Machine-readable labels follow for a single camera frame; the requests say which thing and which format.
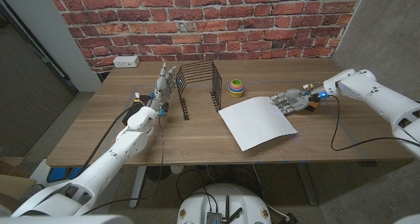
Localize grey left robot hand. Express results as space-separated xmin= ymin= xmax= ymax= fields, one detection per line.
xmin=147 ymin=62 xmax=177 ymax=112

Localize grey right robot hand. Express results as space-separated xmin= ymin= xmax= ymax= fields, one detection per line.
xmin=270 ymin=88 xmax=311 ymax=116

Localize white paper file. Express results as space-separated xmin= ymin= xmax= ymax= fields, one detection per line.
xmin=218 ymin=96 xmax=299 ymax=152

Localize white power outlet box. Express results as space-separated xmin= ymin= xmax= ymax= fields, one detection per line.
xmin=112 ymin=55 xmax=140 ymax=69

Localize colourful tape roll stack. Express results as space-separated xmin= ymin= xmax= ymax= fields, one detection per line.
xmin=228 ymin=78 xmax=245 ymax=99

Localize brown cardboard box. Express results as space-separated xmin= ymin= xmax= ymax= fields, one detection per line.
xmin=0 ymin=156 xmax=37 ymax=212

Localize grey table leg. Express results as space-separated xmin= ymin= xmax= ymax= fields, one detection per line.
xmin=295 ymin=163 xmax=318 ymax=206

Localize brick print backdrop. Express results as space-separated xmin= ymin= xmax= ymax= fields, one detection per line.
xmin=47 ymin=0 xmax=368 ymax=74

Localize white table leg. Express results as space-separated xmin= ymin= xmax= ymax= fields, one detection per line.
xmin=129 ymin=166 xmax=148 ymax=209

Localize white robot torso base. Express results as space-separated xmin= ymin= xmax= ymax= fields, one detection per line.
xmin=177 ymin=183 xmax=272 ymax=224

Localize blue floor object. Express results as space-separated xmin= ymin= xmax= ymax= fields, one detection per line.
xmin=47 ymin=166 xmax=87 ymax=183

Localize black antenna device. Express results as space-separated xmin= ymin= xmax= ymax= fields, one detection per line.
xmin=205 ymin=195 xmax=244 ymax=224

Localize black wire file holder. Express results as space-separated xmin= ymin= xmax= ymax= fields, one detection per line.
xmin=175 ymin=60 xmax=223 ymax=122

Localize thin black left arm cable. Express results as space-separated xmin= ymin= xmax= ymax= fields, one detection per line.
xmin=81 ymin=115 xmax=165 ymax=215

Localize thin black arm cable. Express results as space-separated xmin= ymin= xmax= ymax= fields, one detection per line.
xmin=329 ymin=95 xmax=420 ymax=152
xmin=81 ymin=115 xmax=165 ymax=215

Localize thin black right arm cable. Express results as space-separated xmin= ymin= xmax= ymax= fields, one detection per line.
xmin=329 ymin=95 xmax=420 ymax=152

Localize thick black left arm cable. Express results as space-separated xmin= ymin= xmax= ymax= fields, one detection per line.
xmin=67 ymin=102 xmax=142 ymax=179

